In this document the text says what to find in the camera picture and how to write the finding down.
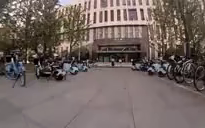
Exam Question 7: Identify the person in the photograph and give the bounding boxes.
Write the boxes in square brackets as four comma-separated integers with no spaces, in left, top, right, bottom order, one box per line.
[110,57,116,68]

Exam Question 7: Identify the grey paved plaza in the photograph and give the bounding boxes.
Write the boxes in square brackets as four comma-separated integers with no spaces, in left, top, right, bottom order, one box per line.
[0,65,205,128]

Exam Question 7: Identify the large pale multi-storey building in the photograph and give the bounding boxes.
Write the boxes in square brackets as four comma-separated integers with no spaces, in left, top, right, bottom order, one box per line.
[56,0,164,64]

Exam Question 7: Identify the row of parked scooters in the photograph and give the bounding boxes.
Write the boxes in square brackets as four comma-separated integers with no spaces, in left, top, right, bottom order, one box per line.
[32,54,92,82]
[129,58,169,78]

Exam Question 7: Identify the group of green trees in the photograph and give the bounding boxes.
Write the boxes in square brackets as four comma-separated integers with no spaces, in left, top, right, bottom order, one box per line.
[0,0,91,64]
[149,0,205,59]

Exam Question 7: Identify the blue bicycle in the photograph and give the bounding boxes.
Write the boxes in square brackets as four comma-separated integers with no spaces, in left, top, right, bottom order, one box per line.
[3,53,27,89]

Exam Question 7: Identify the row of parked bicycles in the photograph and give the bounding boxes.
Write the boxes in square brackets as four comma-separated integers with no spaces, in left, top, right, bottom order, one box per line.
[165,53,205,98]

